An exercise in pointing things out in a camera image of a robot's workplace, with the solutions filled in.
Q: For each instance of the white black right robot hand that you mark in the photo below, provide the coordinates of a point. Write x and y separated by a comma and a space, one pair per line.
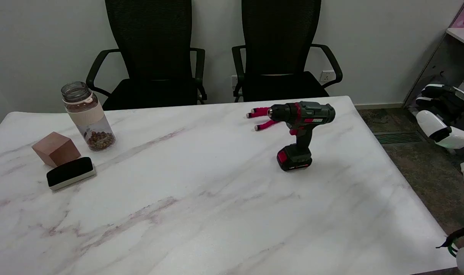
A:
446, 133

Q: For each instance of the dark green red power screwdriver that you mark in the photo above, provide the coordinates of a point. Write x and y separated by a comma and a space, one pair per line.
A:
307, 114

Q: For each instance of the dark floor vent grille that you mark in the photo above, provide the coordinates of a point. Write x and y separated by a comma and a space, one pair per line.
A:
397, 137

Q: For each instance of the white desk with grey panel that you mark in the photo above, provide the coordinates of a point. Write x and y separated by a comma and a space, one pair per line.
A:
450, 61

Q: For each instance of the black mesh office chair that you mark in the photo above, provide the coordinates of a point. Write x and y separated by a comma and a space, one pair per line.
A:
279, 57
151, 57

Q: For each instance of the pink flexible mini tripod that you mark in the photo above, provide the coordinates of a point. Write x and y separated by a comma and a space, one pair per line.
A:
261, 111

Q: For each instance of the black white board eraser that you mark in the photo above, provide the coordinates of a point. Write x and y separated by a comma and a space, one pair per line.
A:
69, 172

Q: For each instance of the brown wooden cube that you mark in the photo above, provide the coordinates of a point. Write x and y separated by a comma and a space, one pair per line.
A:
57, 149

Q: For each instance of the white wall power socket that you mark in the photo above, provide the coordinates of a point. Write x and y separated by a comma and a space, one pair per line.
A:
234, 81
326, 76

